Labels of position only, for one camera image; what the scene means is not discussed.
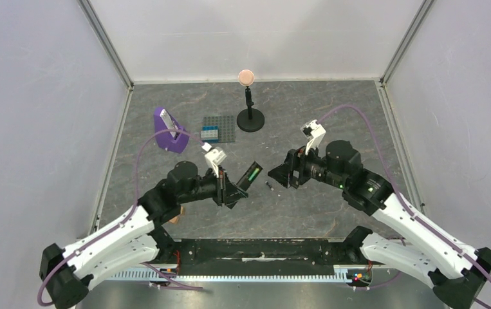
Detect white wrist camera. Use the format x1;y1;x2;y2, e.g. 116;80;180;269
201;142;227;178
301;119;326;155

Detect black remote control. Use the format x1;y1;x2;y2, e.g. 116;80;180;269
236;161;263;191

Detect white cable duct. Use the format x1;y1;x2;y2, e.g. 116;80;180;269
107;267;365;284

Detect green AAA battery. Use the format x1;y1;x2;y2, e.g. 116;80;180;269
247;168;260;182

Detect orange wooden arch block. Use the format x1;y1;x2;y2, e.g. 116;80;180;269
169;216;180;224

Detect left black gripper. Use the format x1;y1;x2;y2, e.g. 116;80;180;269
179;165;248;206

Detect purple metronome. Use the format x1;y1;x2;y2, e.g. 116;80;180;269
153;107;189;154

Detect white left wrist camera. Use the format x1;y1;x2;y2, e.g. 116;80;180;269
201;142;227;178

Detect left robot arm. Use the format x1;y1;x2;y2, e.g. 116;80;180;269
37;161;262;308

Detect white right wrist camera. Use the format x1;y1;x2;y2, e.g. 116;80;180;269
301;119;326;155

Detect black AAA battery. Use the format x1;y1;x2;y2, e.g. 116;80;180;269
265;181;274;191

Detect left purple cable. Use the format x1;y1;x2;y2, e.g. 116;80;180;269
37;129;212;308

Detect black stand with pink ball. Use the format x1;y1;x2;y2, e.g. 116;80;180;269
236;69;265;133

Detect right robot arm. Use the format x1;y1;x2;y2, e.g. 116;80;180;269
268;140;491;308

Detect grey lego baseplate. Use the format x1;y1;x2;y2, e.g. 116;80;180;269
201;115;236;143

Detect blue white lego bricks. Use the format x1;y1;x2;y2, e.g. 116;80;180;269
200;126;219;143

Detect black base frame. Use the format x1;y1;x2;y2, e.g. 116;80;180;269
150;238;368;276

